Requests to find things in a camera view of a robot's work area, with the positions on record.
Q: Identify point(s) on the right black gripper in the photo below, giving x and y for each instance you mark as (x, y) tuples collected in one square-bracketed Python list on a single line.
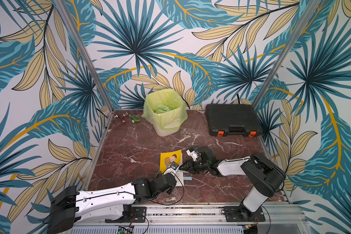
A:
[(191, 164)]

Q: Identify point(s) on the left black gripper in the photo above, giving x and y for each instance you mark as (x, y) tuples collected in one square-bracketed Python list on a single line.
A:
[(158, 175)]

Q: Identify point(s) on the yellow cover book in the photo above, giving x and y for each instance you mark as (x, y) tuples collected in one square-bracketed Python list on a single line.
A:
[(167, 158)]

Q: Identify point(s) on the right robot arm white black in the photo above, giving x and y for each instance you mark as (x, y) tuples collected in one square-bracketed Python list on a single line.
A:
[(266, 178)]

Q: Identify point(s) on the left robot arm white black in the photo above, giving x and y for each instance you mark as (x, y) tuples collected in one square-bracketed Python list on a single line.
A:
[(72, 206)]

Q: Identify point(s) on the black plastic tool case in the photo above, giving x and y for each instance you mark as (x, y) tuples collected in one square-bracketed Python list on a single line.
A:
[(232, 119)]

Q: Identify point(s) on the white bin green bag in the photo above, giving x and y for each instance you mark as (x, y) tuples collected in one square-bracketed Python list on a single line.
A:
[(165, 110)]

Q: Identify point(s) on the green small bottle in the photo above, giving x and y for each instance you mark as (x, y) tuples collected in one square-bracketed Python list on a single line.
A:
[(134, 119)]

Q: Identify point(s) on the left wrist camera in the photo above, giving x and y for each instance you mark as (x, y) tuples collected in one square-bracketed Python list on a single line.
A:
[(173, 168)]

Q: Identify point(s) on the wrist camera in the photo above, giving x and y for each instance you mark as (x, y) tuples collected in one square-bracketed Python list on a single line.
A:
[(193, 153), (173, 168)]

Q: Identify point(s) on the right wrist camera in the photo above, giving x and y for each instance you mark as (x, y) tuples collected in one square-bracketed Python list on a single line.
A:
[(193, 153)]

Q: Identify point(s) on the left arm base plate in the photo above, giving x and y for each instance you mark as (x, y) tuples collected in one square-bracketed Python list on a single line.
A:
[(136, 214)]

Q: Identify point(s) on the aluminium front rail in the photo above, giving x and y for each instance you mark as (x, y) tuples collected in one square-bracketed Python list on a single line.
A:
[(281, 218)]

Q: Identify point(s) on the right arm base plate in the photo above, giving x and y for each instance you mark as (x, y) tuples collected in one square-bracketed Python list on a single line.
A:
[(240, 214)]

